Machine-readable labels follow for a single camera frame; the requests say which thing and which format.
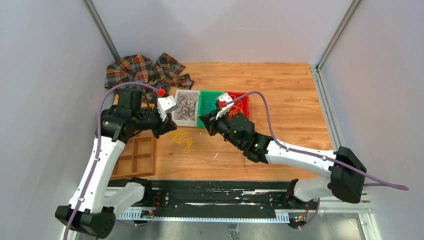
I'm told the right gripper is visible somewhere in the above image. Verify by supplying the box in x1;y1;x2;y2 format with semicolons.
199;107;243;150

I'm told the cable pile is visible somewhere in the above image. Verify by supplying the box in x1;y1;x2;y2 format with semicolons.
168;128;194;155

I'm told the yellow cable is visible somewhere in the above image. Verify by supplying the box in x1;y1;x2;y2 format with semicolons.
226;95;249;117

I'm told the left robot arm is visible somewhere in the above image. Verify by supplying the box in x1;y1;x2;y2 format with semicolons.
55;87;178;239

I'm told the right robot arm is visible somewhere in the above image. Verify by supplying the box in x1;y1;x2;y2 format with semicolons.
199;114;367;209

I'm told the white plastic bin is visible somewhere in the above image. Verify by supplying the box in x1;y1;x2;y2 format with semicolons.
172;89;200;127

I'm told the green plastic bin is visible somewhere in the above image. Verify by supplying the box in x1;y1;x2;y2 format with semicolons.
196;90;224;127

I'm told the red plastic bin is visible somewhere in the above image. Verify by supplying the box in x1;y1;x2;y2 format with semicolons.
227;91;250;119

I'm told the wooden divided tray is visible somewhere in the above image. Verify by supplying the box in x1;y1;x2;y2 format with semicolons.
110;130;157;180

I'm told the plaid cloth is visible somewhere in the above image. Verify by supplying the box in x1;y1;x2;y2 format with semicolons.
104;53;195;93

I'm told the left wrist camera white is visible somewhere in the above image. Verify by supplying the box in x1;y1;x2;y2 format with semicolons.
157;95;178;122

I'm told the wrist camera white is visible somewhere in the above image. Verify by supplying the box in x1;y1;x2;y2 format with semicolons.
157;95;178;122
215;92;234;120

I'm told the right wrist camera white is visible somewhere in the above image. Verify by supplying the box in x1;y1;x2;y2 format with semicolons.
215;92;234;120

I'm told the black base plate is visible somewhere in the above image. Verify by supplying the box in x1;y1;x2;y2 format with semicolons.
121;179;320;220

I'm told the aluminium front rail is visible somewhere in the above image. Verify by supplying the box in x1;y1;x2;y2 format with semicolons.
59;186;382;240

